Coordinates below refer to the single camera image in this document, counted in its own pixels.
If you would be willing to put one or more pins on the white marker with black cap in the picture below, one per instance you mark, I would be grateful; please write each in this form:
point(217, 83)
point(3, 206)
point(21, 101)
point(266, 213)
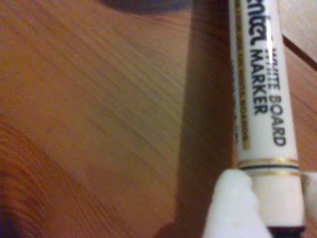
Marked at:
point(262, 99)

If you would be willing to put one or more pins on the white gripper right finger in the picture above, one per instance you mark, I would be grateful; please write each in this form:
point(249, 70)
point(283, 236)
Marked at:
point(310, 193)

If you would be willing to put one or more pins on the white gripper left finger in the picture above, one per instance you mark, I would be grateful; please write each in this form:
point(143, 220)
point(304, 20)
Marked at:
point(230, 210)

